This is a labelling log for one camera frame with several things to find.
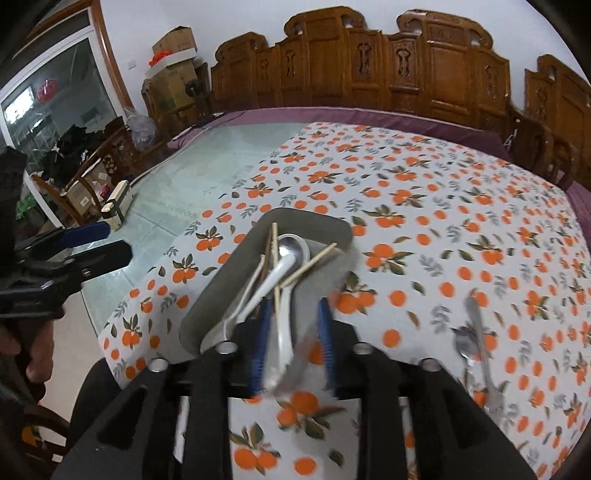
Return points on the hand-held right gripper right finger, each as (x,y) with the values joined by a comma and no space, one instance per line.
(326,341)

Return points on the pile of dark clothes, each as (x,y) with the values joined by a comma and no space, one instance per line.
(74,143)

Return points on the black fan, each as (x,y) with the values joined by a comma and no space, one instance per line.
(193,88)

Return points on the grey rectangular utensil tray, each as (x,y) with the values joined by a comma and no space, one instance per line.
(318,230)

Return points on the small metal spoon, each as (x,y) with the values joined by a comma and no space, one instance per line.
(463,344)

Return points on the clear plastic bag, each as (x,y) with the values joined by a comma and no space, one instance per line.
(142,128)

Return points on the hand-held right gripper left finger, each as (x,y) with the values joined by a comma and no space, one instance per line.
(261,341)

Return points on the open cardboard box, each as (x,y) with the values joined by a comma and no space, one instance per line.
(90,187)

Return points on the small brown cardboard box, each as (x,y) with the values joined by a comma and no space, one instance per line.
(175,41)

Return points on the large round metal spoon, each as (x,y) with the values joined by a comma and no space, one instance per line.
(292,251)

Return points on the white box red print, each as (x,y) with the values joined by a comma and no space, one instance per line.
(168,62)

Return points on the metal fork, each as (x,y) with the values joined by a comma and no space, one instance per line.
(482,350)

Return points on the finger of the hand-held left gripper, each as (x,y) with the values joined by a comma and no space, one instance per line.
(83,230)
(97,258)

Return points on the person's left hand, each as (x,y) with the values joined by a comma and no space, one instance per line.
(39,350)

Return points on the orange fruit print tablecloth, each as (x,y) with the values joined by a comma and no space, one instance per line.
(438,221)

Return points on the plain wooden chair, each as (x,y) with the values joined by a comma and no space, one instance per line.
(55,198)

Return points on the carved wooden chair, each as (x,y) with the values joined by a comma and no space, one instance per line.
(448,69)
(244,74)
(332,60)
(558,101)

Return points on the glass sliding door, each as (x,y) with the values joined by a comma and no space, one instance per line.
(69,83)

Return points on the red hanging ornament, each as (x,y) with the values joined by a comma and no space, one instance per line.
(47,90)

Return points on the cream rectangular device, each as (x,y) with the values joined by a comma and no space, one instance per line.
(117,203)

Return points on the large brown cardboard box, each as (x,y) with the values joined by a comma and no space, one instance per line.
(171,90)

